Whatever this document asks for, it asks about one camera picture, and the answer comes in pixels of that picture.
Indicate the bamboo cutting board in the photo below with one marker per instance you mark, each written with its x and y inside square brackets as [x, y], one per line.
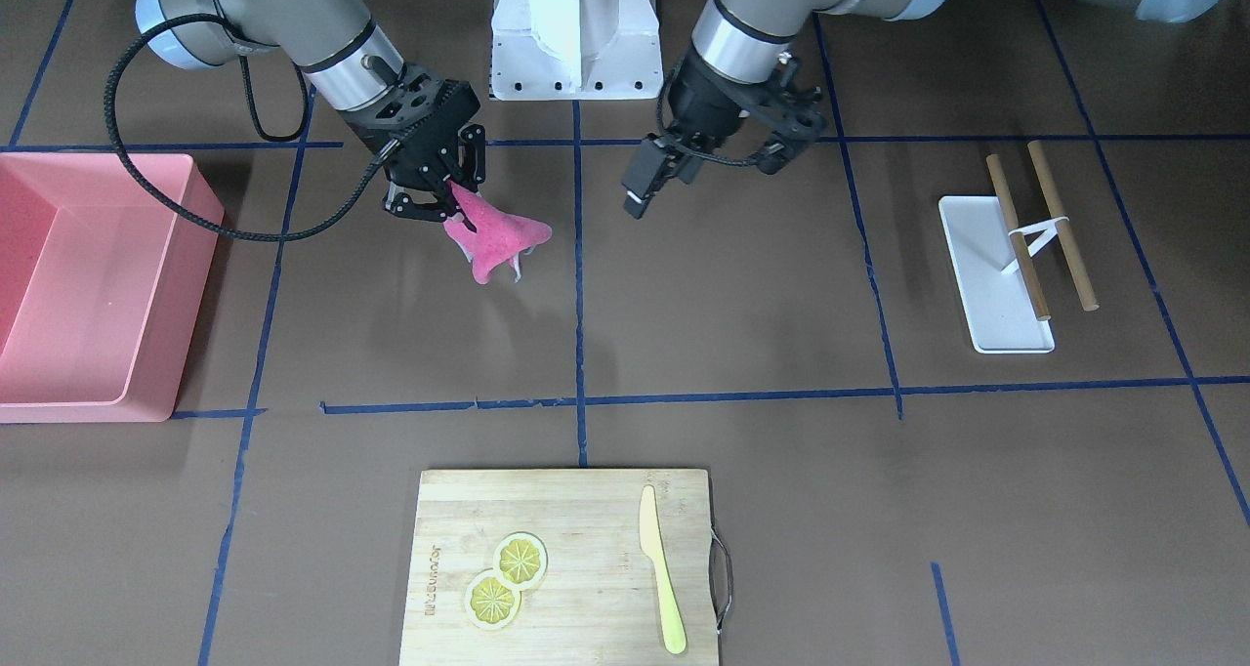
[596, 604]

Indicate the pink microfiber cloth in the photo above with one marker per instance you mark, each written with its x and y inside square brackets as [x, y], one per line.
[502, 238]

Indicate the yellow plastic knife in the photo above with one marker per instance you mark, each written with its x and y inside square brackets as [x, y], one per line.
[672, 626]

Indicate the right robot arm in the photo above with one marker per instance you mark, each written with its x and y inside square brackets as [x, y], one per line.
[336, 46]

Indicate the white towel rack tray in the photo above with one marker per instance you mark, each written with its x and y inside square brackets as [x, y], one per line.
[998, 315]

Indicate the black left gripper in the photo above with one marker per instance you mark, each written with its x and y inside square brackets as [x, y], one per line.
[701, 102]

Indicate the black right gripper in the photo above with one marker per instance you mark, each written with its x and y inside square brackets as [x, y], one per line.
[374, 140]

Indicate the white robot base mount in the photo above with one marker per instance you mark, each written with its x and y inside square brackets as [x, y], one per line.
[575, 50]

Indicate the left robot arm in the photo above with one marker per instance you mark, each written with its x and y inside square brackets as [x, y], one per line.
[743, 39]

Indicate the upper lemon slice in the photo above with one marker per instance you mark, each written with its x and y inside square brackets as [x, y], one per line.
[520, 561]

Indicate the lower lemon slice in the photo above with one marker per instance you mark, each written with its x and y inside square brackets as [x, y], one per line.
[489, 604]

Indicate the lemon slice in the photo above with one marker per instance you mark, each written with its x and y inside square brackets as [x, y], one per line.
[520, 561]
[489, 604]

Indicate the wooden rack rod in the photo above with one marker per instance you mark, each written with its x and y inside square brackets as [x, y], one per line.
[1017, 240]
[1079, 273]

